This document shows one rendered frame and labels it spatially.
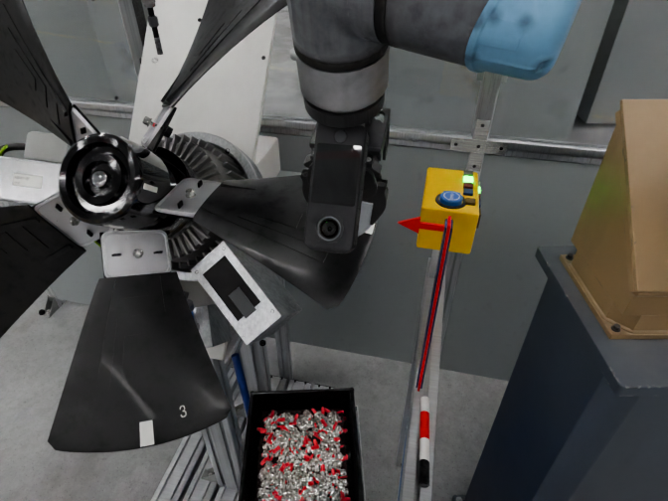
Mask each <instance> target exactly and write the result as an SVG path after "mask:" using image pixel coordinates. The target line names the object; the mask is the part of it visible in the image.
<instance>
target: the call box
mask: <svg viewBox="0 0 668 501"><path fill-rule="evenodd" d="M463 177H464V176H463V171H459V170H450V169H440V168H431V167H429V168H427V171H426V178H425V184H424V191H423V197H422V204H421V210H420V221H421V222H426V223H434V224H442V225H444V221H445V219H447V218H448V216H451V219H452V220H453V230H452V235H451V240H450V245H449V250H448V251H452V252H459V253H467V254H469V253H470V252H471V248H472V244H473V240H474V235H475V231H476V227H477V222H478V218H479V199H478V174H477V173H476V172H473V196H465V195H463ZM443 191H454V192H458V193H460V195H461V196H462V197H463V200H462V204H461V205H459V206H446V205H444V204H442V203H440V201H439V198H440V194H441V193H443ZM465 198H474V199H476V205H475V206H469V205H465ZM442 233H443V232H438V231H431V230H423V229H419V231H418V234H417V247H418V248H424V249H431V250H438V251H439V249H440V244H441V238H442Z"/></svg>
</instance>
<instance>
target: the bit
mask: <svg viewBox="0 0 668 501"><path fill-rule="evenodd" d="M147 10H148V14H149V16H148V17H147V19H148V24H149V27H151V28H152V32H153V37H154V41H155V46H156V50H157V55H163V51H162V46H161V42H160V37H159V33H158V28H157V27H158V26H159V22H158V17H157V16H155V14H154V10H153V8H147Z"/></svg>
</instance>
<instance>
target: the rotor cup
mask: <svg viewBox="0 0 668 501"><path fill-rule="evenodd" d="M96 171H103V172H104V173H105V174H106V177H107V180H106V183H105V184H104V185H103V186H101V187H96V186H94V184H93V183H92V181H91V177H92V175H93V173H94V172H96ZM186 178H195V177H194V175H193V172H192V170H191V169H190V167H189V165H188V164H187V163H186V162H185V161H184V160H183V159H182V158H181V157H180V156H179V155H177V154H175V153H174V152H172V151H170V150H168V149H165V148H163V147H159V146H158V147H157V149H156V151H155V152H153V151H152V150H151V149H150V148H148V147H144V146H142V147H141V146H139V145H136V144H134V143H132V142H130V141H128V140H126V139H124V138H122V137H120V136H117V135H115V134H110V133H95V134H91V135H88V136H86V137H84V138H82V139H80V140H79V141H77V142H76V143H75V144H74V145H73V146H72V147H71V148H70V149H69V150H68V152H67V153H66V155H65V156H64V158H63V160H62V163H61V166H60V169H59V174H58V189H59V194H60V197H61V200H62V202H63V204H64V206H65V207H66V209H67V210H68V211H69V212H70V213H71V214H72V215H73V216H74V217H75V218H77V219H78V220H80V221H82V222H84V223H86V224H89V225H94V226H100V227H104V226H107V225H113V226H119V227H124V228H121V229H118V230H119V231H154V230H161V231H166V234H167V236H168V238H170V237H172V236H174V235H175V234H177V233H178V232H179V231H180V230H182V229H183V227H184V226H185V225H186V224H187V223H188V221H189V220H187V219H181V218H175V217H169V216H163V215H157V214H153V211H154V210H155V206H156V205H157V204H158V203H159V202H160V201H161V200H162V199H163V198H164V197H165V196H166V195H167V194H168V193H169V192H170V191H171V190H173V189H174V188H175V187H176V186H177V185H178V184H179V183H180V182H181V181H182V180H183V179H186ZM144 183H145V184H148V185H151V186H154V187H157V188H158V189H157V193H155V192H152V191H148V190H145V189H143V187H144Z"/></svg>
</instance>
